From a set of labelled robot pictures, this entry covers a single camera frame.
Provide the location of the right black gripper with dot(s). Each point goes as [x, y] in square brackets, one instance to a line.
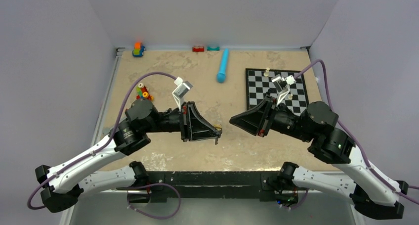
[254, 121]

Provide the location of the blue cylinder tube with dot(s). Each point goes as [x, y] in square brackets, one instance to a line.
[221, 75]

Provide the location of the grey bar with red end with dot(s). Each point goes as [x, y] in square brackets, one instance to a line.
[105, 131]

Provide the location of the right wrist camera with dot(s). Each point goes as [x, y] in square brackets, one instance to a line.
[282, 86]

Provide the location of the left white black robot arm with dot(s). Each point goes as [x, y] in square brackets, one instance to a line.
[63, 185]

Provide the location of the yellow key tag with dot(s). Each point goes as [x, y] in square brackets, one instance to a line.
[218, 127]

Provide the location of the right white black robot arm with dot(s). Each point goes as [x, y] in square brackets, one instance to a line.
[372, 194]

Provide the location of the colourful block stack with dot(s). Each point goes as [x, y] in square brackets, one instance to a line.
[143, 93]

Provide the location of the colourful toy car blocks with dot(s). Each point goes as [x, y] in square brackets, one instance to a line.
[138, 50]

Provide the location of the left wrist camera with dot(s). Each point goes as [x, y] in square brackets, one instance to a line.
[182, 87]

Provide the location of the white chess piece top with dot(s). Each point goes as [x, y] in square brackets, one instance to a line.
[266, 73]

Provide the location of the teal toy piece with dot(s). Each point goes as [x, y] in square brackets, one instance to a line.
[213, 48]

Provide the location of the red toy block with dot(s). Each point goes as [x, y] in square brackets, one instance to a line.
[198, 48]

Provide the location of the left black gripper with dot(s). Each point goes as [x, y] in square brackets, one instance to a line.
[198, 121]

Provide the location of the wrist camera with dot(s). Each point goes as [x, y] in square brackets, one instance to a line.
[182, 87]
[282, 86]

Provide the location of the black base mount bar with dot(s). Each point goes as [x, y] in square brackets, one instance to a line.
[262, 185]

